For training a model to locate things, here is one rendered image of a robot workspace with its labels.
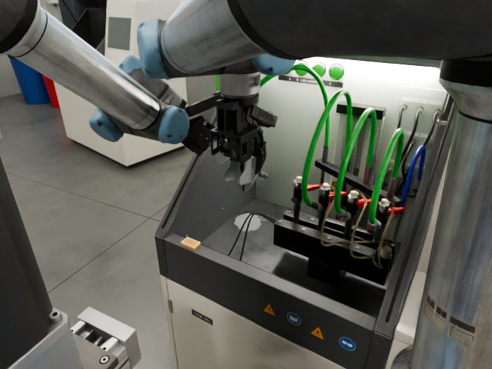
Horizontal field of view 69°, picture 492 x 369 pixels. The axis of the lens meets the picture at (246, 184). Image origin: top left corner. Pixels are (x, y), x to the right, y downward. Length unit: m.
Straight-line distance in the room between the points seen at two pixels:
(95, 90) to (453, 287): 0.53
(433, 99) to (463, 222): 0.91
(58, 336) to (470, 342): 0.30
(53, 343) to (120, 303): 2.01
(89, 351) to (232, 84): 0.53
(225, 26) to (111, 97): 0.39
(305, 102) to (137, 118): 0.73
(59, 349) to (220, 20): 0.27
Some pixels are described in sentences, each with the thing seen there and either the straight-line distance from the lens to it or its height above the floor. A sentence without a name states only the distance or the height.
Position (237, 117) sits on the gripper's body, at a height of 1.40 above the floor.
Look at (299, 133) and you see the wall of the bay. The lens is 1.33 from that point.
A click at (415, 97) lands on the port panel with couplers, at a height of 1.33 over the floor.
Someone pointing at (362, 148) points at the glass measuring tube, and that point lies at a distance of 1.23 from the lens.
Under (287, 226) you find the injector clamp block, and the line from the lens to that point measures 1.09.
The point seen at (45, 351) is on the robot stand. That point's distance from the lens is 0.32.
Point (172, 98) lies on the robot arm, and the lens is 0.87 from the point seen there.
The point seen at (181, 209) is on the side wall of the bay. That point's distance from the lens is 1.14.
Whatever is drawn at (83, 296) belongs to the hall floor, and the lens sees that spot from 2.45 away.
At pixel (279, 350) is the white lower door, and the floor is 0.73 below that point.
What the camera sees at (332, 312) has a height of 0.95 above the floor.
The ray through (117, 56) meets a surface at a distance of 3.89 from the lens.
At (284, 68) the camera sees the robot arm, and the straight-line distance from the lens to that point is 0.54.
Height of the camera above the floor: 1.60
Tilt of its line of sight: 28 degrees down
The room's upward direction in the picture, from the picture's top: straight up
